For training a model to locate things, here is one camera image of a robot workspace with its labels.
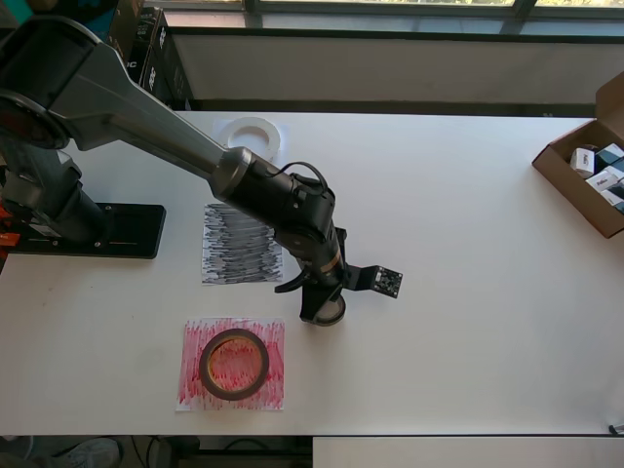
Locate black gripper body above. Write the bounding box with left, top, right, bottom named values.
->
left=299, top=262, right=351, bottom=297

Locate black tape roll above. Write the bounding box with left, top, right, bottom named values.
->
left=304, top=294, right=347, bottom=327

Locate red tape roll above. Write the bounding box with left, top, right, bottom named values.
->
left=198, top=328, right=270, bottom=402

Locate white tape roll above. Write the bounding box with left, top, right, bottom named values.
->
left=221, top=116, right=283, bottom=165

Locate black scribbled paper sheet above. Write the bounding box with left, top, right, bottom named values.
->
left=202, top=202, right=286, bottom=287

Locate red scribbled paper sheet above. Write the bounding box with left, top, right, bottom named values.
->
left=175, top=317, right=286, bottom=413

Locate plain white paper sheet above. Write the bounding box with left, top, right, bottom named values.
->
left=202, top=118, right=290, bottom=179

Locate white furniture panel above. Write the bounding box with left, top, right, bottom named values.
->
left=311, top=437, right=624, bottom=468

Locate open brown cardboard box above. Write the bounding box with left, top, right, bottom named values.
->
left=530, top=70, right=624, bottom=240

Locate black box with trim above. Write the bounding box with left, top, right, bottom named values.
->
left=140, top=23, right=195, bottom=111

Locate grey shoe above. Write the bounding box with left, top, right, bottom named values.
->
left=48, top=437, right=123, bottom=468

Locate small white carton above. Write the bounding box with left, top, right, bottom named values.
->
left=584, top=165, right=616, bottom=192
left=570, top=147, right=597, bottom=179
left=600, top=187, right=624, bottom=215

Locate small dark teal carton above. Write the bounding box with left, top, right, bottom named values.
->
left=595, top=143, right=624, bottom=167

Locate black AOC monitor box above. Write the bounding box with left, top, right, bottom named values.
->
left=104, top=0, right=170, bottom=89

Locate teal product box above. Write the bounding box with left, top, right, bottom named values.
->
left=77, top=0, right=121, bottom=40

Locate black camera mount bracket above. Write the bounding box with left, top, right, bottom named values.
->
left=335, top=227, right=379, bottom=293

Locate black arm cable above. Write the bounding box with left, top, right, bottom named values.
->
left=273, top=271, right=308, bottom=294

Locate small camera circuit board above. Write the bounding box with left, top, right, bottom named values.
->
left=373, top=266, right=404, bottom=299

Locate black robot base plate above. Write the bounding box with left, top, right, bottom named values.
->
left=9, top=203, right=167, bottom=260

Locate dark window frame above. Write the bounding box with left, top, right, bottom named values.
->
left=165, top=0, right=624, bottom=36

